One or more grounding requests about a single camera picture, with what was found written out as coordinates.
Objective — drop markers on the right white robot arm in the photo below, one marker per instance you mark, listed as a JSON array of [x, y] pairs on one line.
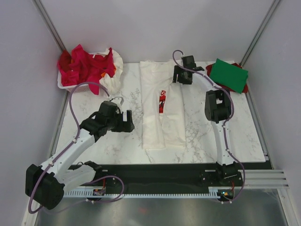
[[219, 109]]

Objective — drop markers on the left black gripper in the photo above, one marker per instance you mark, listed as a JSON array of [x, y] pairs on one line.
[[127, 126]]

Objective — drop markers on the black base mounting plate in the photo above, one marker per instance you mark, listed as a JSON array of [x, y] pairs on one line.
[[161, 178]]

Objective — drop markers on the dark red crumpled t-shirt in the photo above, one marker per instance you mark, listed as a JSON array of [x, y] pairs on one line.
[[65, 60]]

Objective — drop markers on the white crumpled t-shirt in basket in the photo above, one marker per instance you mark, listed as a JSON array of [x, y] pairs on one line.
[[113, 84]]

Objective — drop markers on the white plastic laundry basket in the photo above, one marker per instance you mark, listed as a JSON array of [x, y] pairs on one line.
[[73, 88]]

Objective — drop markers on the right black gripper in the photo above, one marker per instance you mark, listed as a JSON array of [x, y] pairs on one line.
[[177, 70]]

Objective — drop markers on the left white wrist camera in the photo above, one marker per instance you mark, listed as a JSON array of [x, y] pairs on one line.
[[118, 100]]

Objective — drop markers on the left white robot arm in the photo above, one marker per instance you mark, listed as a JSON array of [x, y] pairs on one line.
[[48, 182]]

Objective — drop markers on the green folded t-shirt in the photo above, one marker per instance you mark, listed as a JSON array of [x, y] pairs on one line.
[[228, 75]]

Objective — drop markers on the white Coca-Cola t-shirt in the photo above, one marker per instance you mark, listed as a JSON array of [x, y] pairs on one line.
[[163, 108]]

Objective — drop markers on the magenta crumpled t-shirt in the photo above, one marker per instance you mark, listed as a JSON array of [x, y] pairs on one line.
[[108, 53]]

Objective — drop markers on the white slotted cable duct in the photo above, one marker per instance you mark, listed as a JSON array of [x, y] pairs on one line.
[[90, 192]]

